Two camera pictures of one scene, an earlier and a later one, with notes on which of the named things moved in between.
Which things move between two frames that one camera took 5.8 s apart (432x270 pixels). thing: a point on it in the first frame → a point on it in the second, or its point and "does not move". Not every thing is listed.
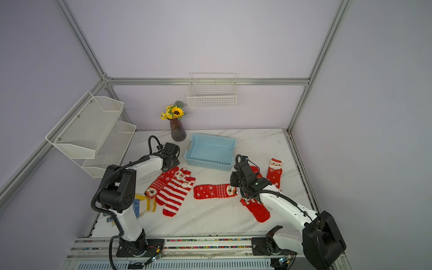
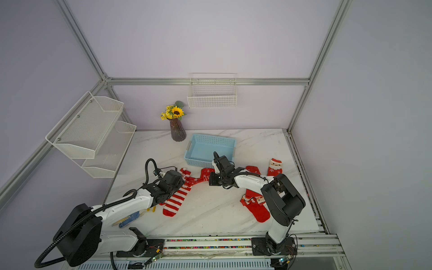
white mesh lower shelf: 111,151 does not move
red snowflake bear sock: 214,191 → 205,172
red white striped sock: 179,194 does not move
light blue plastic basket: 211,152 does not move
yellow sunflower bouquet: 174,112 does not move
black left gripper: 176,161 → 180,184
